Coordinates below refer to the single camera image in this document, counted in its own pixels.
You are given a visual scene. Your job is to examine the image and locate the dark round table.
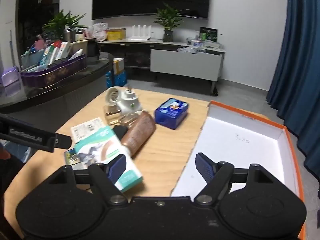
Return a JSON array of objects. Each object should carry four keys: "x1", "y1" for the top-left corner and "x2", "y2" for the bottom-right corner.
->
[{"x1": 0, "y1": 51, "x2": 114, "y2": 140}]

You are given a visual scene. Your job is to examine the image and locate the black green display box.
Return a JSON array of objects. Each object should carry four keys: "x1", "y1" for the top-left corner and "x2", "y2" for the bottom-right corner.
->
[{"x1": 199, "y1": 27, "x2": 220, "y2": 42}]

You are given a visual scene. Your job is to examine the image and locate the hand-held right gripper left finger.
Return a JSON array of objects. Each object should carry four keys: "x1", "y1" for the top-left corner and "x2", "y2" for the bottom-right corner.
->
[{"x1": 54, "y1": 154, "x2": 127, "y2": 205}]

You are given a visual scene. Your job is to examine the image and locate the teal bandage box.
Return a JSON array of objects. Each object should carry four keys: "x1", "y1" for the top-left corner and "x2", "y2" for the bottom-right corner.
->
[{"x1": 74, "y1": 126, "x2": 144, "y2": 193}]

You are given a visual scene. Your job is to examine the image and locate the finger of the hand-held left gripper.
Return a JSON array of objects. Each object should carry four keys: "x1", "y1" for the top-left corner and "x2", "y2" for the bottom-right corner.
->
[{"x1": 54, "y1": 134, "x2": 73, "y2": 149}]

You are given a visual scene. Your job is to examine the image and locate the white television cabinet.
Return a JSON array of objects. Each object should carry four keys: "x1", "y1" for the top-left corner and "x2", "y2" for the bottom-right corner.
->
[{"x1": 97, "y1": 39, "x2": 227, "y2": 97}]

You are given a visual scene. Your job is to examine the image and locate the clear liquid bottle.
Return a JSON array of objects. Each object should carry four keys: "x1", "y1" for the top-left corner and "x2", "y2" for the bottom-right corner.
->
[{"x1": 104, "y1": 104, "x2": 141, "y2": 128}]

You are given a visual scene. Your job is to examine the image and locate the white plug-in heater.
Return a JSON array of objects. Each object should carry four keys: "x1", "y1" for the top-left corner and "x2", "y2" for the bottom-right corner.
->
[{"x1": 117, "y1": 88, "x2": 143, "y2": 114}]

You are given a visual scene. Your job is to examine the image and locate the purple decorated tin box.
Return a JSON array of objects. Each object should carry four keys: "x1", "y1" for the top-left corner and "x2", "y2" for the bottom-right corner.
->
[{"x1": 20, "y1": 54, "x2": 88, "y2": 89}]

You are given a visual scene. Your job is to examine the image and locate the steel tumbler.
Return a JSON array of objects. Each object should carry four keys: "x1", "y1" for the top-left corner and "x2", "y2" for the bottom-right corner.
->
[{"x1": 65, "y1": 28, "x2": 76, "y2": 43}]

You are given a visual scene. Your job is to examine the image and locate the stack of medicine boxes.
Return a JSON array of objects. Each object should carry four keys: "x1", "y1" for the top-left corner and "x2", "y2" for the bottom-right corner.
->
[{"x1": 21, "y1": 40, "x2": 83, "y2": 72}]

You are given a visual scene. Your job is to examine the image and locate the white router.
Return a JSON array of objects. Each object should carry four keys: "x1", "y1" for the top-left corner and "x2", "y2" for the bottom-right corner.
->
[{"x1": 128, "y1": 25, "x2": 152, "y2": 41}]

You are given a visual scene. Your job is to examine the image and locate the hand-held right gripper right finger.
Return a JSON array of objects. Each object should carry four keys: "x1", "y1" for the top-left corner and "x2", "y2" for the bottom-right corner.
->
[{"x1": 195, "y1": 153, "x2": 272, "y2": 205}]

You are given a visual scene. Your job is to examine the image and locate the blue tin box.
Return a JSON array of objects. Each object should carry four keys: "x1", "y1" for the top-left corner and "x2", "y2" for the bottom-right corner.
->
[{"x1": 154, "y1": 98, "x2": 189, "y2": 130}]

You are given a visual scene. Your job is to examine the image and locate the white round plug adapter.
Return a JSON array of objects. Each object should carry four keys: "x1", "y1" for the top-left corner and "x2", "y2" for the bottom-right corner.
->
[{"x1": 105, "y1": 87, "x2": 123, "y2": 105}]

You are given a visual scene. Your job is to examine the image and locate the green leafy plant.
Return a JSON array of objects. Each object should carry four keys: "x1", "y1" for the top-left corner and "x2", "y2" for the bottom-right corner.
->
[{"x1": 42, "y1": 10, "x2": 88, "y2": 42}]

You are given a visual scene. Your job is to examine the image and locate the potted plant in glass vase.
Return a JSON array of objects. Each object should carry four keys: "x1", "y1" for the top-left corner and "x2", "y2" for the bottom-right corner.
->
[{"x1": 153, "y1": 3, "x2": 190, "y2": 43}]

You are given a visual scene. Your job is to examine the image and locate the blue plastic bag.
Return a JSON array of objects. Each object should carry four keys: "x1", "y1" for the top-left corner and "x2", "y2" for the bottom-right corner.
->
[{"x1": 105, "y1": 69, "x2": 128, "y2": 88}]

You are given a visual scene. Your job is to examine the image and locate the blue curtain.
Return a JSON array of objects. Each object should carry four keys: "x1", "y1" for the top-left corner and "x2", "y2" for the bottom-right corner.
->
[{"x1": 265, "y1": 0, "x2": 320, "y2": 178}]

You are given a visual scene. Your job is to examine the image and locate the white labelled box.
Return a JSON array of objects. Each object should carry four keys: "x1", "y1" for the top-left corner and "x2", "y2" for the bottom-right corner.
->
[{"x1": 70, "y1": 117, "x2": 110, "y2": 143}]

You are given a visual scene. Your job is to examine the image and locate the clear plastic bag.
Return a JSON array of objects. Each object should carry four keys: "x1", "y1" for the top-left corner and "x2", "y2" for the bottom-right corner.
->
[{"x1": 177, "y1": 45, "x2": 200, "y2": 54}]

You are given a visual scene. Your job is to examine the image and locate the beige box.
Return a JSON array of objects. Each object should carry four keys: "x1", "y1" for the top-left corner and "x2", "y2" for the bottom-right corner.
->
[{"x1": 70, "y1": 40, "x2": 89, "y2": 55}]

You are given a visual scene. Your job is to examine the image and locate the white plastic bag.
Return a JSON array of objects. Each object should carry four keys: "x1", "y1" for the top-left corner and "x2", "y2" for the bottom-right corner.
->
[{"x1": 89, "y1": 22, "x2": 109, "y2": 42}]

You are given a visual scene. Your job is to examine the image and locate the orange cardboard box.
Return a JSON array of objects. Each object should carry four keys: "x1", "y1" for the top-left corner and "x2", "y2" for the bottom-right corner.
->
[{"x1": 170, "y1": 101, "x2": 307, "y2": 240}]

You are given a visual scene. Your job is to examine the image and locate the yellow cardboard box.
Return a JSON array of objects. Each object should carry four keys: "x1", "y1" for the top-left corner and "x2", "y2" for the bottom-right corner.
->
[{"x1": 107, "y1": 28, "x2": 126, "y2": 41}]

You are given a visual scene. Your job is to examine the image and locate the brown tube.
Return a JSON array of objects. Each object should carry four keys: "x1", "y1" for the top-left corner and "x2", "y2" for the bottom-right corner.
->
[{"x1": 121, "y1": 111, "x2": 157, "y2": 159}]

